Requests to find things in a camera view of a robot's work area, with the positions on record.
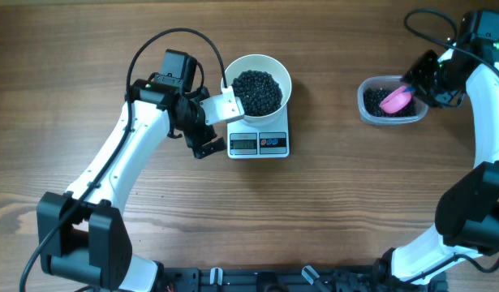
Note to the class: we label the black beans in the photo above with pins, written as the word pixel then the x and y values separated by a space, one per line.
pixel 260 95

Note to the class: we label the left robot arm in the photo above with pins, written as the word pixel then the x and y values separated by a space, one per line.
pixel 82 235

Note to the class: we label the clear plastic container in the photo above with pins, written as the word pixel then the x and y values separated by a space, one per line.
pixel 368 119

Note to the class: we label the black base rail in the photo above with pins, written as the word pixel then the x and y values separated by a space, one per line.
pixel 347 278

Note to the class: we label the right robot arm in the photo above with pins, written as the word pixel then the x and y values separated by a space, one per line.
pixel 466 224

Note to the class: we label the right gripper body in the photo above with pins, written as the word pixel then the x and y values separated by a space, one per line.
pixel 432 81

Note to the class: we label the pink scoop with blue handle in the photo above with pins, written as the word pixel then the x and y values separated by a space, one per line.
pixel 397 100

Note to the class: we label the white digital kitchen scale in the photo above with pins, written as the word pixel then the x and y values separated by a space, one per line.
pixel 267 139

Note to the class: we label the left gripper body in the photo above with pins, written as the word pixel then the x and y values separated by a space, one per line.
pixel 195 130

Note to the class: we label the white plastic bowl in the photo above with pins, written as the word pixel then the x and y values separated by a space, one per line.
pixel 260 62

